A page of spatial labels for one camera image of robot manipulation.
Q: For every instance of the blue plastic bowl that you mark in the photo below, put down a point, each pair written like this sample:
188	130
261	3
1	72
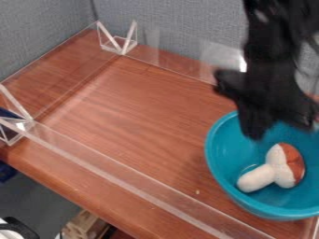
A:
233	155

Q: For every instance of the clear acrylic back barrier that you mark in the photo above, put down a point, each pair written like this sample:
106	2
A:
210	62

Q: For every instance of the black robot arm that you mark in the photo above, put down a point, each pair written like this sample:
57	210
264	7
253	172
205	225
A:
281	25

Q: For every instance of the wooden crate below table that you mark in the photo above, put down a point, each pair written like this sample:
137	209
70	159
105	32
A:
86	226

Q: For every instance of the clear acrylic barrier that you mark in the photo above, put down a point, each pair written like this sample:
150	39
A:
41	84
210	62
140	203

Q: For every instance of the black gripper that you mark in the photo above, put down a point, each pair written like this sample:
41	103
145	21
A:
269	96

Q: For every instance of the clear acrylic front barrier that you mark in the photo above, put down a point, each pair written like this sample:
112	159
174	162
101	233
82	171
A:
140	203

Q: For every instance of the white brown toy mushroom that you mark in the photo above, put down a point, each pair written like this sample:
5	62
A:
284	169

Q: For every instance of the clear acrylic left barrier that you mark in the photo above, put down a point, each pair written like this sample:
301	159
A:
41	84

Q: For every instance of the black white device below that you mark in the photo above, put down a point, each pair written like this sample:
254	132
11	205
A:
14	229

